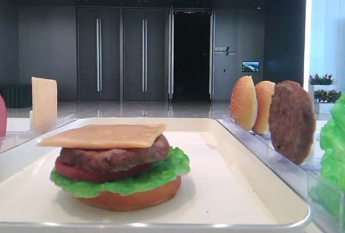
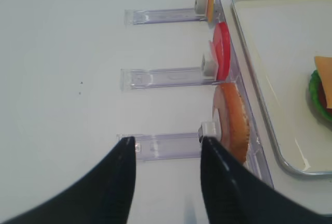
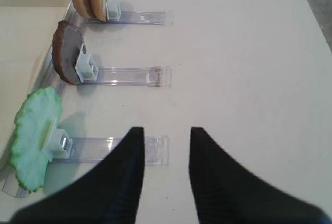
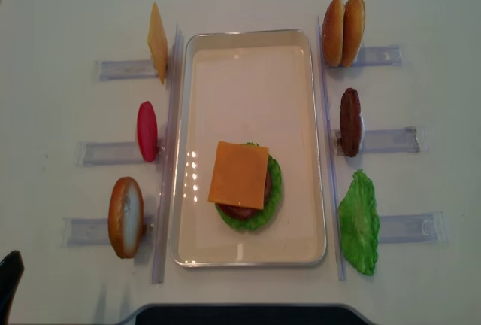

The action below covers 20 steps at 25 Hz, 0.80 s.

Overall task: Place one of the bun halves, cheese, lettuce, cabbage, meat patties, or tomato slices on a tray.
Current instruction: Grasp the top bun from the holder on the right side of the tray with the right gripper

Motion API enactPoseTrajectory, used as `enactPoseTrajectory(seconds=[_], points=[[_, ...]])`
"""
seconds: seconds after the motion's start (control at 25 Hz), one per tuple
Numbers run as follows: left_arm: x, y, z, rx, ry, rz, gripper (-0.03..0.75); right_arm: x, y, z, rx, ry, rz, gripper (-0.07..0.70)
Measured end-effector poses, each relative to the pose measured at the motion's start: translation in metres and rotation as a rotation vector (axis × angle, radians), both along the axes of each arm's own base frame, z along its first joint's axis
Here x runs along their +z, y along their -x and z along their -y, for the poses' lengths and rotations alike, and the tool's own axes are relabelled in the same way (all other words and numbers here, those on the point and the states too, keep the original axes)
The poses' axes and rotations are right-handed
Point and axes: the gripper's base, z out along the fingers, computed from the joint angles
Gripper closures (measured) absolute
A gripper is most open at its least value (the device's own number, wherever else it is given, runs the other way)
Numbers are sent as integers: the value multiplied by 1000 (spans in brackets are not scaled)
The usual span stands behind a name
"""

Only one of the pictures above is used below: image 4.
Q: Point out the clear long rail right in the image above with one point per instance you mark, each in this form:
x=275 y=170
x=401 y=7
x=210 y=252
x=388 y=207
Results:
x=329 y=143

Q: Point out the clear holder under tomato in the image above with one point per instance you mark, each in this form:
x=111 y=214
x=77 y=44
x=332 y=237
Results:
x=107 y=154

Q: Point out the sesame bun one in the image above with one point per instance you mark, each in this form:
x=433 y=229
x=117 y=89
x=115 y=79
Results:
x=353 y=30
x=332 y=33

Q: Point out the orange cheese slice on burger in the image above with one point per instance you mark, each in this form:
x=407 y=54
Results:
x=239 y=175

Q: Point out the upright orange cheese slice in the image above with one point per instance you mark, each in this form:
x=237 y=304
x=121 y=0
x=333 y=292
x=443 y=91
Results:
x=157 y=43

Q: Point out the white rectangular tray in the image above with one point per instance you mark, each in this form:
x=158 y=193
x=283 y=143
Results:
x=248 y=87

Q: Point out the upright bread bun left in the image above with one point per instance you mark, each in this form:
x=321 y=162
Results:
x=126 y=217

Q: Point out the green lettuce leaf in burger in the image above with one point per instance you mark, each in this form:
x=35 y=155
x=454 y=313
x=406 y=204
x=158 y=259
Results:
x=264 y=216

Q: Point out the black object bottom left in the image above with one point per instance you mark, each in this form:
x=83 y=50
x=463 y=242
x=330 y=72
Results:
x=11 y=271

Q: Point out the brown meat patty in burger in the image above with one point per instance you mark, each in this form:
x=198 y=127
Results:
x=246 y=213

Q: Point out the clear holder under cheese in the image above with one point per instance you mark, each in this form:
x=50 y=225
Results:
x=106 y=70

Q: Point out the clear holder under sesame buns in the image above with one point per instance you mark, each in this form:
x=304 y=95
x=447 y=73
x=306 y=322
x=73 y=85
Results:
x=390 y=55

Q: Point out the clear holder under left bun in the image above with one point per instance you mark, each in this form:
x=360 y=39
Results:
x=80 y=232

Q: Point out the upright red tomato slice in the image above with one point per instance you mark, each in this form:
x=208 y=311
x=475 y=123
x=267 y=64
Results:
x=147 y=132

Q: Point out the upright brown meat patty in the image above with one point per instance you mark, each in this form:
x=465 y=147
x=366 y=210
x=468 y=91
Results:
x=350 y=122

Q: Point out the clear holder under lettuce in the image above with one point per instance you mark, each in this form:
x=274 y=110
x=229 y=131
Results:
x=414 y=228

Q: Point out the upright green lettuce leaf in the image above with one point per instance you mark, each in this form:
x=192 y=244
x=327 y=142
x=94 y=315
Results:
x=360 y=224

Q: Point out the black base bottom edge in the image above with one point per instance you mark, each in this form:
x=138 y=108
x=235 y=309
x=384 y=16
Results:
x=247 y=314

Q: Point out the clear holder under patty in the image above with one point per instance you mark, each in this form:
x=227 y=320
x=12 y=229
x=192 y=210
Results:
x=409 y=139

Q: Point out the clear long rail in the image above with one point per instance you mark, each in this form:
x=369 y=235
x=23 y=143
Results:
x=329 y=143
x=169 y=157

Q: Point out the clear long rail left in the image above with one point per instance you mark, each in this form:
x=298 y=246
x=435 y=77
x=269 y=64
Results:
x=169 y=157

